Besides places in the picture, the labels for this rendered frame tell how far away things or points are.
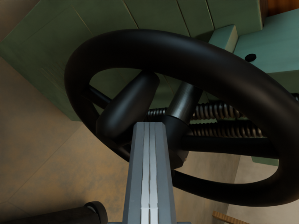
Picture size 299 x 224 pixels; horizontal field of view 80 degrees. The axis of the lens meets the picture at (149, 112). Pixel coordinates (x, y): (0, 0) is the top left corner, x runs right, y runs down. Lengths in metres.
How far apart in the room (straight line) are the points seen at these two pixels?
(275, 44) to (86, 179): 1.08
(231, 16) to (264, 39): 0.06
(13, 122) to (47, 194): 0.38
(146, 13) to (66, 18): 0.20
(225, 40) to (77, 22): 0.31
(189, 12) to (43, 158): 0.90
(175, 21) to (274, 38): 0.14
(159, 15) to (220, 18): 0.09
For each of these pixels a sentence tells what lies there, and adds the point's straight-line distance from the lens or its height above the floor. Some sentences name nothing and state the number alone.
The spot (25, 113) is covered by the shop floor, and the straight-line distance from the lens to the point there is 0.98.
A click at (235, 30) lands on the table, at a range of 0.30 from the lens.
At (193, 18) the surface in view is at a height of 0.81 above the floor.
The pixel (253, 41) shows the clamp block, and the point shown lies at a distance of 0.29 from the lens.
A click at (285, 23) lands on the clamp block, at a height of 0.92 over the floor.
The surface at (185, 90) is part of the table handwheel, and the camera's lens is 0.26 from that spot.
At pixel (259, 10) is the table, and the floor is 0.90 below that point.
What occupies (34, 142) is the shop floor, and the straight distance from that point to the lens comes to 1.00.
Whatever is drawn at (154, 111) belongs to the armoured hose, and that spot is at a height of 0.75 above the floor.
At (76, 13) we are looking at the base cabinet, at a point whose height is 0.59.
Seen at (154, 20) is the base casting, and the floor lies 0.75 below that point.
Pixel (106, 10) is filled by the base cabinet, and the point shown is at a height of 0.66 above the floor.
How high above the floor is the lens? 0.94
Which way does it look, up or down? 40 degrees down
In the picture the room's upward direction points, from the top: 91 degrees clockwise
